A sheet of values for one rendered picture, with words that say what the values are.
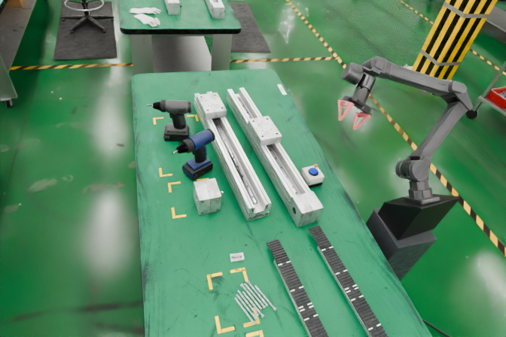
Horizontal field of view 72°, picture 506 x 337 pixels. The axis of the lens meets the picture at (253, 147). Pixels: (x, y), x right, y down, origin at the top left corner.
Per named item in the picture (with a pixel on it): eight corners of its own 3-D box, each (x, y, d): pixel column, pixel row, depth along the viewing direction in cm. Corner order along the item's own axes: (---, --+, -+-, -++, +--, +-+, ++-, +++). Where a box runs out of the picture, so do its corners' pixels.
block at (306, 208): (322, 220, 146) (328, 205, 140) (297, 227, 142) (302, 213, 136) (312, 203, 152) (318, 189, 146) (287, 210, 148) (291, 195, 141)
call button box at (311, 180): (321, 185, 161) (325, 176, 157) (303, 189, 157) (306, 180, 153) (313, 173, 166) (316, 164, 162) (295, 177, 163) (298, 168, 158)
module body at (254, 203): (268, 215, 145) (271, 202, 139) (246, 221, 141) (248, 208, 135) (211, 104, 196) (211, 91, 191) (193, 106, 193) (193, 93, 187)
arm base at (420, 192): (441, 200, 134) (422, 196, 146) (438, 180, 134) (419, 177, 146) (421, 204, 133) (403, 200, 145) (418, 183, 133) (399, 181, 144)
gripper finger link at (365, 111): (340, 123, 138) (350, 101, 137) (351, 129, 142) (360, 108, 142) (354, 126, 132) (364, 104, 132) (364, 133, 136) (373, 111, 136)
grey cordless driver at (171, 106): (190, 142, 171) (190, 107, 156) (149, 141, 168) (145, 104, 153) (191, 132, 177) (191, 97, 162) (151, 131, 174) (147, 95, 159)
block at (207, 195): (225, 209, 144) (227, 195, 138) (199, 215, 140) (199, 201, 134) (219, 191, 151) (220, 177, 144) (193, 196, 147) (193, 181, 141)
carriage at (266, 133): (279, 146, 168) (281, 135, 164) (259, 150, 164) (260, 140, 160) (266, 125, 179) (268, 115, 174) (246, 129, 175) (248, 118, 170)
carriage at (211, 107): (226, 120, 178) (227, 110, 173) (205, 123, 174) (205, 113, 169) (216, 102, 188) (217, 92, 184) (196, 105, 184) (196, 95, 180)
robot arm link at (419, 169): (482, 101, 142) (461, 105, 152) (461, 78, 140) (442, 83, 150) (422, 184, 134) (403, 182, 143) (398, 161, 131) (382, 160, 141)
